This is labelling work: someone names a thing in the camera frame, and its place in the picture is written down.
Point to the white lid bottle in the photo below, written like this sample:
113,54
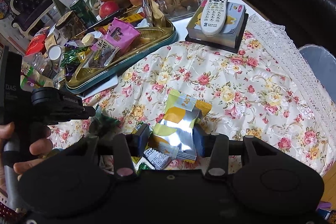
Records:
55,52

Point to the beige small box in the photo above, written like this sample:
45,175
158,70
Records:
51,41

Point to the person's left hand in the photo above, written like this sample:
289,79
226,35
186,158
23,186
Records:
39,146

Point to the beige gold snack packet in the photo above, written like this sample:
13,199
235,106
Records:
157,14

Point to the dark lid snack jar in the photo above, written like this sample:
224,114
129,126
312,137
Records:
65,26

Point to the kraft paper bag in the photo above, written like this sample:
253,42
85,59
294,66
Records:
31,79

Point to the colorful round cushion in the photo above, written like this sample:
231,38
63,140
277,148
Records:
4,7

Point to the grey plastic bin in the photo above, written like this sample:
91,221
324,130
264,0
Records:
320,64

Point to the pile of wrapped candies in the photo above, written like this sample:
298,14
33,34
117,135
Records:
72,56

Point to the pink snack bag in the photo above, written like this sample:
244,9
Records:
122,32

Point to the yellow silver snack packet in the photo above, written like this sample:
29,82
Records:
178,137

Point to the purple packet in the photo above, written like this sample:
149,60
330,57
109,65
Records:
326,211

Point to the yellow small box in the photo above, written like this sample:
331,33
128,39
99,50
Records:
134,18

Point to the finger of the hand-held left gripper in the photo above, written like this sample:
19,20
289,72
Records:
88,111

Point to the yellow duck card box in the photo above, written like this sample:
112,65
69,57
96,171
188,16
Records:
232,22

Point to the clear dried fruit packet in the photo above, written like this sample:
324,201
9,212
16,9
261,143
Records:
103,54

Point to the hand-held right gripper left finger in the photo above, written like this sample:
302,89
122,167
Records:
143,138

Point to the black base tray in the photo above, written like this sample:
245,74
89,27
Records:
236,50

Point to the white board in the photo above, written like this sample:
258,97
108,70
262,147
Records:
105,87

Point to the teal tin with gold insert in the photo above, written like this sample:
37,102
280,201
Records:
147,43

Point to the clear plastic jar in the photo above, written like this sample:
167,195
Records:
39,64

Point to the floral lace tablecloth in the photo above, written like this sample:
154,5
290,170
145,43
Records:
236,82

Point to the red foil bag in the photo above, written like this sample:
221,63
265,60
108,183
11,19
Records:
35,44

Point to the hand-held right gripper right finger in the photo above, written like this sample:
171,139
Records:
198,142

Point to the white bold print snack packet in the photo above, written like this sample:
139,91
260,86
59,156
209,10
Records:
157,158

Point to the white remote control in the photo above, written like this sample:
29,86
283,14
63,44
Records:
214,14

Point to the green drink can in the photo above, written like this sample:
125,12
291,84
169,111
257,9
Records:
82,12

